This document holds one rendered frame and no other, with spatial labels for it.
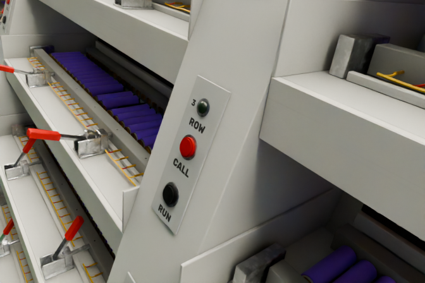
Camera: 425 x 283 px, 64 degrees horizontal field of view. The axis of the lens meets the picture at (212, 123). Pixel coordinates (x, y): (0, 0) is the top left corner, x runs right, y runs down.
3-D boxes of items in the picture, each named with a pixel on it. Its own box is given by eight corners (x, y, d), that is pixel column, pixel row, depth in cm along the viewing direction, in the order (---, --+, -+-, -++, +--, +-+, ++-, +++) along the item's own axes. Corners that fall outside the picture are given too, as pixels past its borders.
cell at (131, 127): (169, 131, 53) (129, 140, 49) (163, 127, 54) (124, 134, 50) (169, 121, 52) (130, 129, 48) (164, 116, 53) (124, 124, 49)
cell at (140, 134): (176, 138, 51) (136, 146, 47) (169, 132, 52) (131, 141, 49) (177, 126, 50) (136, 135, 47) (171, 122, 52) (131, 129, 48)
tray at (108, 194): (122, 267, 35) (123, 192, 31) (6, 78, 76) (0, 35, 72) (260, 204, 47) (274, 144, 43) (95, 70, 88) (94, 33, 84)
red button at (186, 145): (187, 161, 26) (194, 142, 26) (176, 151, 27) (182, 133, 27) (197, 161, 27) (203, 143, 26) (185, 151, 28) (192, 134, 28)
